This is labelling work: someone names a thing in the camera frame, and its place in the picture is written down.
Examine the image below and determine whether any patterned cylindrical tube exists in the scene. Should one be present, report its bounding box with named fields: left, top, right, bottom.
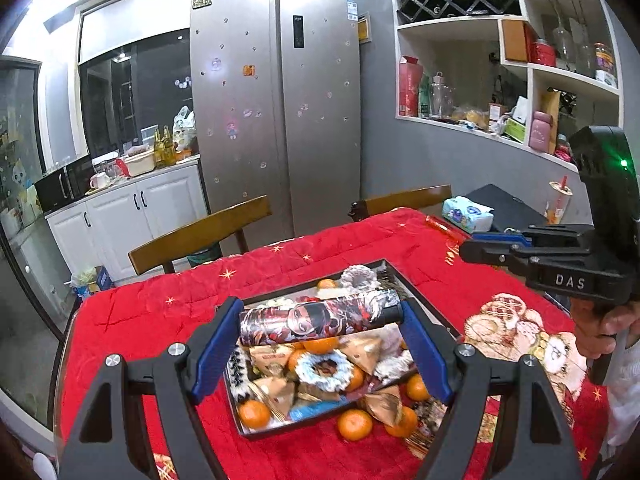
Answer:
left=239, top=290, right=402, bottom=347

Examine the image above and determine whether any person's right hand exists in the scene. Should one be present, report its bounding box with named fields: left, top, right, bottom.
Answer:
left=570, top=298, right=640, bottom=360

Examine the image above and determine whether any black notebook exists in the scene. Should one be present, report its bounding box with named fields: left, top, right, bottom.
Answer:
left=466, top=184, right=547, bottom=232

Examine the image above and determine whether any tissue pack blue white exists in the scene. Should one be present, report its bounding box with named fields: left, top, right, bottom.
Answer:
left=442, top=196, right=494, bottom=234

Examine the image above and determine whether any red bear-print table cloth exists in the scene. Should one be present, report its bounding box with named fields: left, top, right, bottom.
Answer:
left=56, top=206, right=609, bottom=480

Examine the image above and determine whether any red gold pen box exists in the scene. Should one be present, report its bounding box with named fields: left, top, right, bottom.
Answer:
left=425, top=214, right=469, bottom=243

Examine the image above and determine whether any bubble tea cup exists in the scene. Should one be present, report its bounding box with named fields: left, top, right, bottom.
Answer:
left=544, top=176, right=573, bottom=224

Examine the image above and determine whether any mandarin orange beside tray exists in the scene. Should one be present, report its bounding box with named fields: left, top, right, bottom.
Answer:
left=384, top=406, right=419, bottom=439

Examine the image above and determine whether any mandarin orange in tray corner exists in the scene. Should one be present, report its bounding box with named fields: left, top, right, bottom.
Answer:
left=238, top=399, right=271, bottom=430

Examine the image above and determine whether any wooden chair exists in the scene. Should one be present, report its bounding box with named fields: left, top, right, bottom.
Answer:
left=128, top=195, right=272, bottom=275
left=348, top=184, right=452, bottom=222

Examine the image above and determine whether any kraft triangular snack pack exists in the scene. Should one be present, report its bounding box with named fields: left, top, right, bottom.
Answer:
left=358, top=385, right=402, bottom=426

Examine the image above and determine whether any mandarin orange front left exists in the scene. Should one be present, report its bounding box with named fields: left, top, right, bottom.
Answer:
left=337, top=408, right=373, bottom=442

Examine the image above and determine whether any black rectangular tray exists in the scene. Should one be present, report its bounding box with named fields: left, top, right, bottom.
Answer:
left=224, top=260, right=460, bottom=438

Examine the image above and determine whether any blue white crochet scrunchie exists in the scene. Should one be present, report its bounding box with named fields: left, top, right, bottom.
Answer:
left=295, top=350, right=354, bottom=393

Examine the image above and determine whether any white kitchen cabinet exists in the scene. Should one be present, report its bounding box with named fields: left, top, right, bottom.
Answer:
left=46, top=155, right=208, bottom=282

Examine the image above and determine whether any black microwave oven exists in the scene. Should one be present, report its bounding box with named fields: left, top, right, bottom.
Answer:
left=35, top=155, right=94, bottom=214

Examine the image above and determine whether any silver double-door fridge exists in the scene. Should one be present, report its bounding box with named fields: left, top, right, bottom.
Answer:
left=190, top=0, right=361, bottom=246

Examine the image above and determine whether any brown bead bracelet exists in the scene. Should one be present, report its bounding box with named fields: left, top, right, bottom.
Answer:
left=412, top=398, right=449, bottom=441

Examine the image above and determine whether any white wall shelf unit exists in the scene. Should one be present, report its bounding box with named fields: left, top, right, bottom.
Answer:
left=392, top=0, right=625, bottom=166

